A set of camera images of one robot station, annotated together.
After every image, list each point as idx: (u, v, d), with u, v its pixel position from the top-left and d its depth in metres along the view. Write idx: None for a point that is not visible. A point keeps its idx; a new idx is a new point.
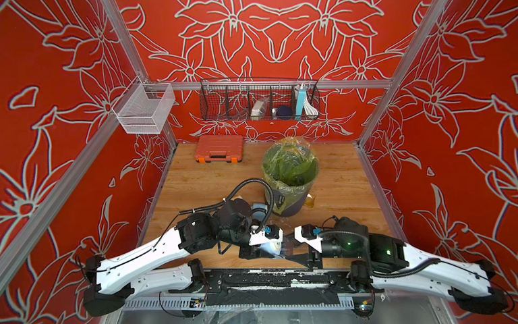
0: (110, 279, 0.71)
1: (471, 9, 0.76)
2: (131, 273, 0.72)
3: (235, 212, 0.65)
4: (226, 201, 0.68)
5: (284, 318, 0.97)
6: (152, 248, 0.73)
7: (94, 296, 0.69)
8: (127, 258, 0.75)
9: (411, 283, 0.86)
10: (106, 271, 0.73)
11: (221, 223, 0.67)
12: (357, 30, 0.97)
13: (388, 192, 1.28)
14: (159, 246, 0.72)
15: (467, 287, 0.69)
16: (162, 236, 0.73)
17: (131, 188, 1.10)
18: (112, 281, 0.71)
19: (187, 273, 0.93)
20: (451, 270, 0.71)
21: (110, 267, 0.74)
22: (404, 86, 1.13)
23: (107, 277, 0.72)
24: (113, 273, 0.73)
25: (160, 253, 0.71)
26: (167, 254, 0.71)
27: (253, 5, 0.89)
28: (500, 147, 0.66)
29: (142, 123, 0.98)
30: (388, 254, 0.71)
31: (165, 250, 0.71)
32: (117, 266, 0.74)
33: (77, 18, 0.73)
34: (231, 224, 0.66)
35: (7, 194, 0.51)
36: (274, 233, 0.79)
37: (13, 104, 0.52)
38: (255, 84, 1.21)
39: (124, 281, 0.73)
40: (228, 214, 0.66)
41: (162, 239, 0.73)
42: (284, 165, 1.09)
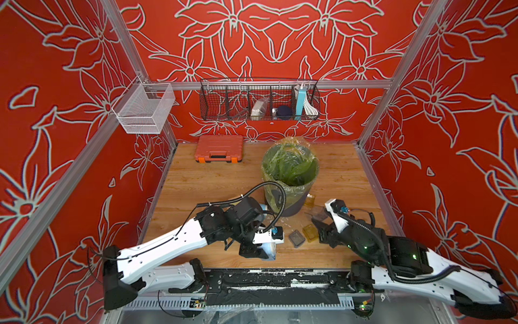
0: (133, 267, 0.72)
1: (471, 9, 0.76)
2: (154, 260, 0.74)
3: (252, 208, 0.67)
4: (244, 196, 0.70)
5: (284, 318, 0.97)
6: (173, 236, 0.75)
7: (117, 284, 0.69)
8: (148, 246, 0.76)
9: (412, 286, 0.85)
10: (127, 260, 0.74)
11: (237, 217, 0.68)
12: (357, 30, 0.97)
13: (388, 192, 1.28)
14: (181, 235, 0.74)
15: (476, 293, 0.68)
16: (184, 225, 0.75)
17: (131, 189, 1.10)
18: (135, 269, 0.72)
19: (190, 271, 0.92)
20: (467, 277, 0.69)
21: (131, 256, 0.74)
22: (404, 86, 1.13)
23: (129, 264, 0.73)
24: (135, 260, 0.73)
25: (182, 241, 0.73)
26: (189, 242, 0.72)
27: (253, 5, 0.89)
28: (499, 147, 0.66)
29: (142, 123, 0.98)
30: (415, 258, 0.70)
31: (187, 238, 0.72)
32: (139, 254, 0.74)
33: (77, 18, 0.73)
34: (247, 219, 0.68)
35: (7, 194, 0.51)
36: (280, 234, 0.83)
37: (13, 104, 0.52)
38: (255, 84, 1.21)
39: (144, 269, 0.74)
40: (245, 209, 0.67)
41: (183, 229, 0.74)
42: (284, 165, 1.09)
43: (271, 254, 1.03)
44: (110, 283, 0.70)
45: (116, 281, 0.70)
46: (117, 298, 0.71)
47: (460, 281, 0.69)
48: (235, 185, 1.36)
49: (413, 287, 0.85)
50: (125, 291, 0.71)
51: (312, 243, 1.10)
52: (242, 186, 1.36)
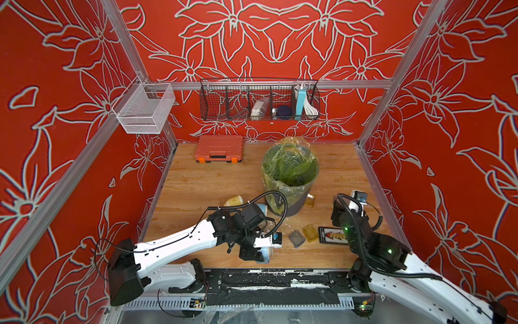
0: (150, 261, 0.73)
1: (471, 9, 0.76)
2: (170, 255, 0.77)
3: (257, 213, 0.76)
4: (250, 202, 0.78)
5: (284, 318, 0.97)
6: (188, 234, 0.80)
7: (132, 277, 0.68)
8: (164, 241, 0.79)
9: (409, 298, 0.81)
10: (144, 252, 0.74)
11: (245, 221, 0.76)
12: (357, 30, 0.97)
13: (388, 192, 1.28)
14: (195, 233, 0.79)
15: (462, 316, 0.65)
16: (198, 224, 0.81)
17: (131, 189, 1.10)
18: (151, 262, 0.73)
19: (192, 271, 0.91)
20: (444, 289, 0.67)
21: (149, 249, 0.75)
22: (404, 86, 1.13)
23: (146, 258, 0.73)
24: (152, 254, 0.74)
25: (196, 239, 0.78)
26: (203, 241, 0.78)
27: (253, 5, 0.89)
28: (500, 147, 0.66)
29: (142, 123, 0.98)
30: (390, 253, 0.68)
31: (202, 237, 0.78)
32: (156, 248, 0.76)
33: (77, 18, 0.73)
34: (253, 223, 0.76)
35: (7, 194, 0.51)
36: (279, 239, 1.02)
37: (13, 104, 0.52)
38: (255, 84, 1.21)
39: (158, 264, 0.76)
40: (251, 214, 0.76)
41: (197, 227, 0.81)
42: (284, 165, 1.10)
43: (266, 258, 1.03)
44: (126, 275, 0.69)
45: (133, 274, 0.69)
46: (127, 291, 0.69)
47: (430, 286, 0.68)
48: (236, 185, 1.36)
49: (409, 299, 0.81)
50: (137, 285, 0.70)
51: (312, 243, 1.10)
52: (242, 186, 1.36)
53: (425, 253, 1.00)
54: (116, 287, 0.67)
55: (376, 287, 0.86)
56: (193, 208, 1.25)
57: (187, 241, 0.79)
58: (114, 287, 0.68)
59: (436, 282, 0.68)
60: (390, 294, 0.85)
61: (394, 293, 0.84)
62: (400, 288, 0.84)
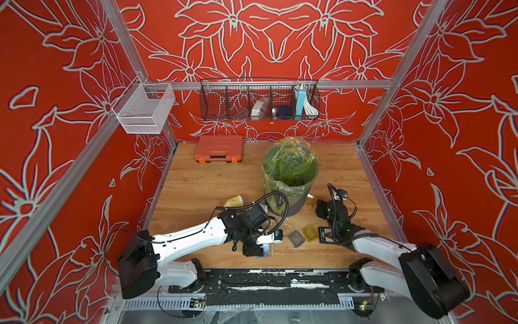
0: (168, 252, 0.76)
1: (471, 9, 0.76)
2: (186, 248, 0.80)
3: (262, 212, 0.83)
4: (255, 203, 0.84)
5: (284, 318, 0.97)
6: (202, 229, 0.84)
7: (150, 265, 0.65)
8: (180, 234, 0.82)
9: (384, 272, 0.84)
10: (161, 244, 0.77)
11: (250, 219, 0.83)
12: (357, 30, 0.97)
13: (388, 192, 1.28)
14: (208, 229, 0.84)
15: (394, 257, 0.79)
16: (211, 221, 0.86)
17: (131, 189, 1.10)
18: (169, 253, 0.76)
19: (193, 269, 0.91)
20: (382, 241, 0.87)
21: (166, 241, 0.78)
22: (404, 86, 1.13)
23: (164, 248, 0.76)
24: (169, 246, 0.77)
25: (209, 234, 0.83)
26: (216, 235, 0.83)
27: (253, 5, 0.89)
28: (500, 147, 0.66)
29: (142, 123, 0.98)
30: (349, 231, 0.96)
31: (214, 232, 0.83)
32: (173, 239, 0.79)
33: (77, 18, 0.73)
34: (257, 221, 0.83)
35: (7, 194, 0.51)
36: (281, 236, 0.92)
37: (13, 104, 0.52)
38: (255, 84, 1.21)
39: (175, 255, 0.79)
40: (257, 213, 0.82)
41: (210, 223, 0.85)
42: (284, 165, 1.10)
43: (265, 252, 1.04)
44: (146, 263, 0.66)
45: (153, 263, 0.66)
46: (144, 282, 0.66)
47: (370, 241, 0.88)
48: (236, 185, 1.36)
49: (382, 273, 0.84)
50: (153, 275, 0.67)
51: (313, 243, 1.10)
52: (242, 186, 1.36)
53: None
54: (134, 277, 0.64)
55: (368, 275, 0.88)
56: (193, 208, 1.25)
57: (199, 237, 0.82)
58: (130, 279, 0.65)
59: (373, 239, 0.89)
60: (375, 280, 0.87)
61: (374, 275, 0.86)
62: (380, 268, 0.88)
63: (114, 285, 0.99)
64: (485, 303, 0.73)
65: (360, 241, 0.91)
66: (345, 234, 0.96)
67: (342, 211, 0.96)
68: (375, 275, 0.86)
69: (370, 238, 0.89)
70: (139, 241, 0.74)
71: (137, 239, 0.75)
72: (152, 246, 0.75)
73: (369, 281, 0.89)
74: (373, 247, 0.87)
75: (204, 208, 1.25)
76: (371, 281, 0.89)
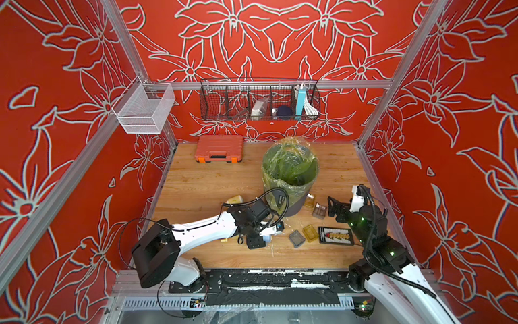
0: (187, 239, 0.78)
1: (471, 9, 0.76)
2: (202, 237, 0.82)
3: (266, 206, 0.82)
4: (258, 198, 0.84)
5: (284, 318, 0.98)
6: (215, 221, 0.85)
7: (174, 251, 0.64)
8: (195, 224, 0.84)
9: (398, 307, 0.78)
10: (181, 231, 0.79)
11: (255, 214, 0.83)
12: (357, 30, 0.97)
13: (388, 192, 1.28)
14: (221, 220, 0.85)
15: None
16: (222, 213, 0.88)
17: (131, 189, 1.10)
18: (187, 241, 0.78)
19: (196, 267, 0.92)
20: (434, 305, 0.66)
21: (185, 229, 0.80)
22: (404, 87, 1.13)
23: (183, 236, 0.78)
24: (188, 234, 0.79)
25: (222, 227, 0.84)
26: (228, 227, 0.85)
27: (253, 5, 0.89)
28: (500, 147, 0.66)
29: (142, 123, 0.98)
30: (392, 254, 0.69)
31: (226, 224, 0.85)
32: (191, 229, 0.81)
33: (77, 18, 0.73)
34: (263, 215, 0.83)
35: (7, 194, 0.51)
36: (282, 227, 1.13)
37: (13, 104, 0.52)
38: (255, 84, 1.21)
39: (191, 244, 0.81)
40: (261, 208, 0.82)
41: (222, 216, 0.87)
42: (284, 165, 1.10)
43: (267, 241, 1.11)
44: (169, 249, 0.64)
45: (175, 248, 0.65)
46: (165, 269, 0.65)
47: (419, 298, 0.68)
48: (236, 185, 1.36)
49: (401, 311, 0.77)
50: (174, 261, 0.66)
51: (312, 243, 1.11)
52: (242, 186, 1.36)
53: (425, 252, 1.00)
54: (158, 262, 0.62)
55: (373, 289, 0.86)
56: (193, 208, 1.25)
57: (213, 227, 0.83)
58: (154, 265, 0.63)
59: (426, 297, 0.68)
60: (378, 295, 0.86)
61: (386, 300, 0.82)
62: (393, 295, 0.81)
63: (114, 285, 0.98)
64: (485, 303, 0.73)
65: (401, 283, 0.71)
66: (385, 257, 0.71)
67: (382, 225, 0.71)
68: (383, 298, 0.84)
69: (423, 293, 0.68)
70: (158, 230, 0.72)
71: (156, 228, 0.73)
72: (171, 233, 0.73)
73: (370, 291, 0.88)
74: (418, 302, 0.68)
75: (204, 208, 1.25)
76: (370, 288, 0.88)
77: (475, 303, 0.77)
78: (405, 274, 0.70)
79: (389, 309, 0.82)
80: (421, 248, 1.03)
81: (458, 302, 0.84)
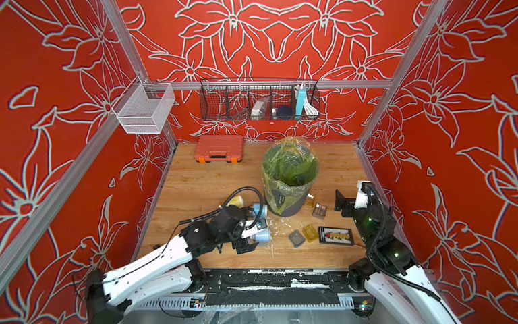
0: (120, 289, 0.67)
1: (471, 9, 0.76)
2: (143, 279, 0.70)
3: (232, 216, 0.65)
4: (222, 207, 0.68)
5: (284, 318, 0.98)
6: (160, 254, 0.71)
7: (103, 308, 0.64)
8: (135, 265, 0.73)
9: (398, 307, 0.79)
10: (112, 281, 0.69)
11: (219, 227, 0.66)
12: (357, 30, 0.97)
13: (388, 192, 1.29)
14: (166, 252, 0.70)
15: None
16: (170, 241, 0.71)
17: (131, 189, 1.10)
18: (122, 290, 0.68)
19: (186, 274, 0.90)
20: (437, 307, 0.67)
21: (118, 277, 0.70)
22: (404, 86, 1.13)
23: (115, 286, 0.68)
24: (122, 281, 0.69)
25: (168, 258, 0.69)
26: (175, 258, 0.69)
27: (253, 5, 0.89)
28: (500, 147, 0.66)
29: (142, 123, 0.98)
30: (396, 256, 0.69)
31: (173, 255, 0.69)
32: (126, 274, 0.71)
33: (77, 18, 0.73)
34: (228, 228, 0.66)
35: (7, 194, 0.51)
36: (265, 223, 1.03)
37: (13, 104, 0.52)
38: (255, 84, 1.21)
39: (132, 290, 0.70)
40: (225, 219, 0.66)
41: (170, 244, 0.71)
42: (284, 165, 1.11)
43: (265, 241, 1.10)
44: (96, 306, 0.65)
45: (104, 305, 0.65)
46: (105, 320, 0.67)
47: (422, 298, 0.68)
48: (236, 184, 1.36)
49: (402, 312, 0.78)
50: (112, 313, 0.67)
51: (312, 243, 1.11)
52: (242, 186, 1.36)
53: (425, 252, 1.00)
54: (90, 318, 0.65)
55: (373, 289, 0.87)
56: (193, 208, 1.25)
57: (155, 262, 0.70)
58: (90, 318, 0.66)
59: (430, 298, 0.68)
60: (378, 295, 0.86)
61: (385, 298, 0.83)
62: (394, 295, 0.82)
63: None
64: (484, 303, 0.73)
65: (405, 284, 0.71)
66: (388, 258, 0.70)
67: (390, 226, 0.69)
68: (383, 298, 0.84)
69: (427, 295, 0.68)
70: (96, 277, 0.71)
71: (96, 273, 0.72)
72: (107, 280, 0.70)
73: (370, 291, 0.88)
74: (421, 304, 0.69)
75: (204, 208, 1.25)
76: (369, 288, 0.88)
77: (475, 303, 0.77)
78: (409, 276, 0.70)
79: (387, 308, 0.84)
80: (421, 248, 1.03)
81: (458, 302, 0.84)
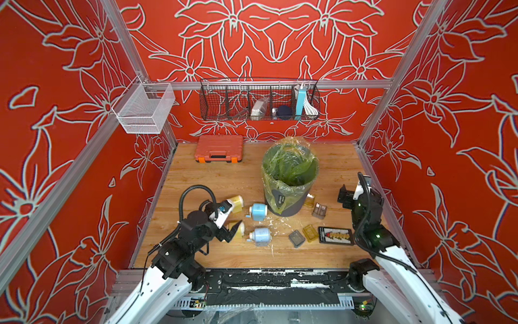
0: None
1: (471, 9, 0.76)
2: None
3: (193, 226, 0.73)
4: (181, 222, 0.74)
5: (284, 318, 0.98)
6: (138, 291, 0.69)
7: None
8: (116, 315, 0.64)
9: (392, 298, 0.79)
10: None
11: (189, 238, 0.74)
12: (357, 30, 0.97)
13: (388, 192, 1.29)
14: (145, 287, 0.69)
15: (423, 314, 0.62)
16: (145, 275, 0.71)
17: (131, 189, 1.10)
18: None
19: (182, 282, 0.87)
20: (415, 281, 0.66)
21: None
22: (404, 86, 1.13)
23: None
24: None
25: (150, 291, 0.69)
26: (156, 289, 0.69)
27: (253, 5, 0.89)
28: (500, 147, 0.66)
29: (142, 123, 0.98)
30: (378, 237, 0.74)
31: (153, 287, 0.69)
32: None
33: (77, 18, 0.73)
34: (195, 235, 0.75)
35: (7, 194, 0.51)
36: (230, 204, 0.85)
37: (13, 103, 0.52)
38: (255, 84, 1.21)
39: None
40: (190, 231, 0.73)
41: (146, 278, 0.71)
42: (284, 165, 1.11)
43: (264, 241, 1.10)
44: None
45: None
46: None
47: (402, 274, 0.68)
48: (236, 184, 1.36)
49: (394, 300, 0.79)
50: None
51: (312, 243, 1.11)
52: (242, 186, 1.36)
53: (425, 252, 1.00)
54: None
55: (370, 285, 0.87)
56: (193, 208, 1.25)
57: (139, 302, 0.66)
58: None
59: (407, 272, 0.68)
60: (378, 295, 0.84)
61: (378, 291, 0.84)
62: (388, 287, 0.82)
63: (114, 285, 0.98)
64: (485, 303, 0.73)
65: (386, 263, 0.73)
66: (372, 241, 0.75)
67: (377, 211, 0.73)
68: (380, 291, 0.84)
69: (405, 270, 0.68)
70: None
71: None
72: None
73: (369, 287, 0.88)
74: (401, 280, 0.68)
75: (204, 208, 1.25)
76: (368, 286, 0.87)
77: (475, 303, 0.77)
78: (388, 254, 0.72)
79: (391, 311, 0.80)
80: (421, 248, 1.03)
81: (458, 302, 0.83)
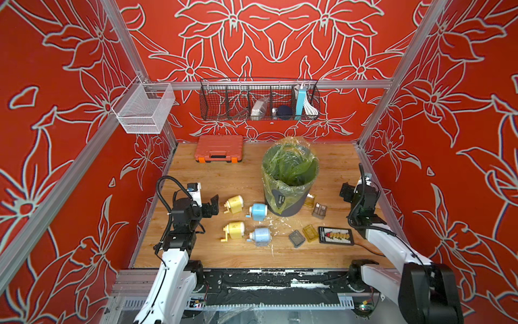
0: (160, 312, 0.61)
1: (471, 9, 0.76)
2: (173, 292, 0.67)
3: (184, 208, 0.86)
4: (173, 210, 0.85)
5: (284, 318, 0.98)
6: (164, 269, 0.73)
7: None
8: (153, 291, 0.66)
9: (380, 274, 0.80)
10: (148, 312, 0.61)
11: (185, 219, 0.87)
12: (357, 30, 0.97)
13: (388, 192, 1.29)
14: (168, 263, 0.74)
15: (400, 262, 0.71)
16: (164, 257, 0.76)
17: (131, 189, 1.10)
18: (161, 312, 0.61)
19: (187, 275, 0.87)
20: (395, 241, 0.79)
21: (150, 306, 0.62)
22: (404, 86, 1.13)
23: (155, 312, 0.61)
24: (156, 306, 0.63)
25: (174, 264, 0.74)
26: (179, 260, 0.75)
27: (253, 5, 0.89)
28: (500, 147, 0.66)
29: (142, 123, 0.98)
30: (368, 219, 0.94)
31: (175, 260, 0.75)
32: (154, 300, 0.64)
33: (77, 18, 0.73)
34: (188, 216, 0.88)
35: (7, 194, 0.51)
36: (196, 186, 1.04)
37: (13, 103, 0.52)
38: (255, 84, 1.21)
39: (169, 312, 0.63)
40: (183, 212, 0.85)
41: (166, 258, 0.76)
42: (284, 165, 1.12)
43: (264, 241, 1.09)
44: None
45: None
46: None
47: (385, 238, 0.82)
48: (236, 185, 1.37)
49: (382, 277, 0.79)
50: None
51: (312, 243, 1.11)
52: (242, 186, 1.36)
53: (424, 252, 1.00)
54: None
55: (368, 275, 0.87)
56: None
57: (168, 277, 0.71)
58: None
59: (389, 237, 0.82)
60: (374, 284, 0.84)
61: (373, 275, 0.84)
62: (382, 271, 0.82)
63: (114, 285, 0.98)
64: (485, 304, 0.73)
65: (373, 236, 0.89)
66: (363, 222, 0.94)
67: (370, 198, 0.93)
68: (373, 276, 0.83)
69: (386, 235, 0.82)
70: None
71: None
72: None
73: (371, 282, 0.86)
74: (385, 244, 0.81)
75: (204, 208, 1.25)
76: (367, 280, 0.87)
77: (475, 304, 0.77)
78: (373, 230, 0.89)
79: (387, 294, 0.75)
80: (421, 248, 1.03)
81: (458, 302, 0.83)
